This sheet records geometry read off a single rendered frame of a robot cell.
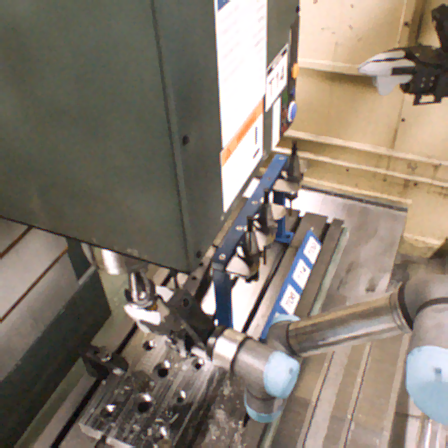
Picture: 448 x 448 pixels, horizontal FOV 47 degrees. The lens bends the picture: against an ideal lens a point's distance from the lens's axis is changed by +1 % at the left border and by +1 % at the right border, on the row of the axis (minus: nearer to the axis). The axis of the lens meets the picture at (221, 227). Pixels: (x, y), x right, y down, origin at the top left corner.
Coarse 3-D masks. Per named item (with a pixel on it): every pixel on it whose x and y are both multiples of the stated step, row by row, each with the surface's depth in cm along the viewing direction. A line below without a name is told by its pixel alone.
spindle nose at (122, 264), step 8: (88, 248) 85; (96, 248) 84; (88, 256) 87; (96, 256) 85; (104, 256) 84; (112, 256) 84; (120, 256) 84; (96, 264) 87; (104, 264) 86; (112, 264) 85; (120, 264) 85; (128, 264) 85; (136, 264) 86; (144, 264) 87; (152, 264) 88; (112, 272) 87; (120, 272) 87; (128, 272) 87
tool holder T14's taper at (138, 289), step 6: (132, 276) 97; (138, 276) 98; (144, 276) 99; (132, 282) 98; (138, 282) 98; (144, 282) 99; (132, 288) 99; (138, 288) 99; (144, 288) 100; (150, 288) 101; (132, 294) 100; (138, 294) 100; (144, 294) 100
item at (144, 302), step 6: (150, 282) 103; (126, 288) 103; (156, 288) 103; (126, 294) 101; (150, 294) 102; (156, 294) 103; (132, 300) 100; (138, 300) 100; (144, 300) 100; (150, 300) 102; (132, 306) 102; (138, 306) 101; (144, 306) 101
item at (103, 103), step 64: (0, 0) 52; (64, 0) 49; (128, 0) 46; (192, 0) 51; (0, 64) 58; (64, 64) 54; (128, 64) 50; (192, 64) 54; (0, 128) 66; (64, 128) 61; (128, 128) 56; (192, 128) 58; (0, 192) 76; (64, 192) 69; (128, 192) 63; (192, 192) 63; (128, 256) 74; (192, 256) 68
